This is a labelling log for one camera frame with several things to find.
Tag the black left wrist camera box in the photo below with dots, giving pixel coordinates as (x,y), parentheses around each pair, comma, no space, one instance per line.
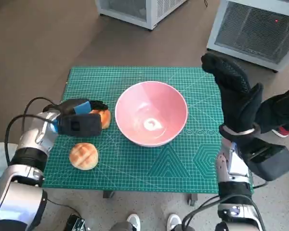
(79,125)

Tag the pink bowl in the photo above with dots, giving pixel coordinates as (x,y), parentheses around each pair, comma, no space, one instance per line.
(151,113)

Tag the black device with connectors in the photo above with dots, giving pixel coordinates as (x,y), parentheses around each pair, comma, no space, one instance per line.
(75,222)

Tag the person in dark trousers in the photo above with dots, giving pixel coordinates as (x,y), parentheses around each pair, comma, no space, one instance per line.
(277,113)

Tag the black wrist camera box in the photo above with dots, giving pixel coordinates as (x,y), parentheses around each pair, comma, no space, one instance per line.
(269,161)
(79,125)

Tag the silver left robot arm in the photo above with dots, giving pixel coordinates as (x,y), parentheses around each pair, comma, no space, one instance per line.
(33,139)

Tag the green cutting mat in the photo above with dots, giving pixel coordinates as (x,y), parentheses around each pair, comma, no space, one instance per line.
(135,166)

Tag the crosshatch round toy bread bun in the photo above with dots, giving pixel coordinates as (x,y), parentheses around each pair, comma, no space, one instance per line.
(84,156)

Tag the person with white shoes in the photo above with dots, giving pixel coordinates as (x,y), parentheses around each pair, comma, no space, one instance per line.
(133,220)

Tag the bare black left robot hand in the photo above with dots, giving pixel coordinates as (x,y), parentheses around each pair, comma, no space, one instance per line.
(69,107)

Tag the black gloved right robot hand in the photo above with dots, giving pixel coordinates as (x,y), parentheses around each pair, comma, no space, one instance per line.
(236,101)

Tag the black table caster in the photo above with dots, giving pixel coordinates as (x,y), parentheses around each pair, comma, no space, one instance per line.
(192,199)
(108,194)

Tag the smooth round toy bread bun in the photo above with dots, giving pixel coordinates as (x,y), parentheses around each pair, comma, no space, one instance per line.
(106,119)

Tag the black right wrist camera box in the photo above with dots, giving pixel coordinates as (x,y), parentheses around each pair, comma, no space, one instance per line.
(269,161)

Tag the white cabinet with mesh panel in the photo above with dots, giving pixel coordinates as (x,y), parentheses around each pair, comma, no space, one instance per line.
(255,31)

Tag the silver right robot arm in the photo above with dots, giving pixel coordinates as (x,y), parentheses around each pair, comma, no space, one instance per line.
(231,166)

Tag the white cabinet with vents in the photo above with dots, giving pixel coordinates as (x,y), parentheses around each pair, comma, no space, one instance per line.
(159,12)

